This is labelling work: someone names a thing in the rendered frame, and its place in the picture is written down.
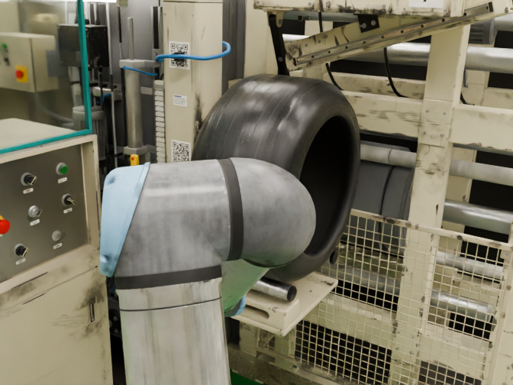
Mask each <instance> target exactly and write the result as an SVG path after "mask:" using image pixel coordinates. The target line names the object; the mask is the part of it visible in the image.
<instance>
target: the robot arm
mask: <svg viewBox="0 0 513 385"><path fill-rule="evenodd" d="M315 225H316V213H315V205H314V203H313V201H312V199H311V196H310V194H309V192H308V190H307V189H306V188H305V187H304V186H303V185H302V184H301V182H300V181H299V180H298V179H297V178H296V177H295V176H293V175H292V174H291V173H290V172H288V171H286V170H284V169H283V168H281V167H278V166H277V165H274V164H271V163H267V162H265V161H262V160H255V159H250V158H239V157H230V158H226V159H220V160H196V161H185V162H174V163H154V164H150V162H149V163H145V164H144V165H137V166H131V167H119V168H116V169H114V170H112V171H111V172H110V173H109V174H108V175H107V176H106V178H105V182H104V189H103V197H102V221H101V238H100V273H101V274H102V275H104V276H107V277H112V276H113V275H114V276H115V292H116V293H117V294H118V297H119V306H120V315H121V331H122V341H123V349H124V366H125V375H126V384H127V385H231V377H230V369H229V362H228V354H227V340H226V332H225V325H224V317H233V316H235V315H240V314H241V313H242V312H243V311H244V307H245V305H246V293H247V292H248V291H249V290H250V289H251V288H252V287H253V286H254V285H255V284H256V283H257V282H258V280H259V279H260V278H261V277H262V276H263V275H264V274H265V273H266V272H267V271H268V270H269V269H270V268H277V267H282V266H285V265H286V264H289V263H291V262H292V261H294V260H295V259H296V258H297V257H298V256H299V255H300V254H301V253H302V252H303V251H304V250H305V249H306V248H307V246H308V245H309V243H310V241H311V239H312V237H313V235H314V232H315Z"/></svg>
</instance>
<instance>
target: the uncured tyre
mask: <svg viewBox="0 0 513 385"><path fill-rule="evenodd" d="M230 157H239V158H250V159H255V160H262V161H265V162H267V163H271V164H274V165H277V166H278V167H281V168H283V169H284V170H286V171H288V172H290V173H291V174H292V175H293V176H295V177H296V178H297V179H298V180H299V181H300V182H301V184H302V185H303V186H304V187H305V188H306V189H307V190H308V192H309V194H310V196H311V199H312V201H313V203H314V205H315V213H316V225H315V232H314V235H313V237H312V239H311V241H310V243H309V245H308V246H307V248H306V249H305V250H304V251H303V252H302V253H301V254H300V255H299V256H298V257H297V258H296V259H295V260H294V261H292V262H291V263H289V264H286V265H285V266H282V267H277V268H270V269H269V270H268V271H267V272H266V273H265V274H264V275H263V277H266V278H269V279H272V280H276V281H296V280H300V279H301V278H303V277H306V276H307V275H309V274H310V273H312V272H314V271H315V270H317V269H318V268H319V267H321V266H322V265H323V264H324V263H325V261H326V260H327V259H328V258H329V257H330V255H331V254H332V252H333V251H334V249H335V248H336V246H337V244H338V242H339V240H340V238H341V236H342V234H343V232H344V229H345V227H346V224H347V221H348V218H349V216H350V212H351V209H352V206H353V201H354V197H355V194H356V190H357V182H358V177H359V171H360V130H359V125H358V121H357V117H356V114H355V111H354V110H353V107H352V105H351V104H350V103H349V102H348V100H347V98H346V97H345V96H344V94H343V93H342V92H341V91H340V90H339V89H338V88H337V87H336V86H335V85H333V84H331V83H329V82H326V81H324V80H322V79H312V78H305V77H297V76H284V75H276V74H268V73H261V74H257V75H254V76H248V77H245V78H243V79H241V80H239V81H238V82H236V83H235V84H233V85H232V87H230V88H229V89H228V90H227V91H226V92H225V94H223V96H222V97H220V99H219V100H218V101H217V102H216V103H215V104H214V106H213V107H212V108H211V110H210V112H209V113H208V115H207V116H206V118H205V120H204V122H203V124H202V126H201V128H200V131H199V133H198V136H197V138H196V141H195V145H194V148H193V152H192V157H191V161H196V160H220V159H226V158H230Z"/></svg>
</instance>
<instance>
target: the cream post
mask: <svg viewBox="0 0 513 385"><path fill-rule="evenodd" d="M169 41H178V42H188V43H189V55H193V56H200V57H206V56H211V55H215V54H219V53H222V0H163V54H169ZM221 86H222V57H221V58H217V59H213V60H190V70H186V69H179V68H171V67H169V58H166V59H164V87H165V117H166V162H167V163H172V153H171V139H172V140H177V141H184V142H188V143H191V157H192V152H193V148H194V145H195V141H196V138H197V136H198V133H199V131H200V128H201V126H202V124H203V122H204V120H205V118H206V116H207V115H208V113H209V112H210V110H211V108H212V107H213V106H214V104H215V103H216V102H217V101H218V100H219V99H220V97H221ZM173 95H183V96H187V106H181V105H174V104H173Z"/></svg>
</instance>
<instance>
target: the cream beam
mask: <svg viewBox="0 0 513 385"><path fill-rule="evenodd" d="M465 1H466V0H444V5H443V8H419V7H408V4H409V0H253V9H259V10H278V11H315V12H334V13H353V14H372V15H405V16H424V17H443V18H458V17H462V15H463V12H464V7H465Z"/></svg>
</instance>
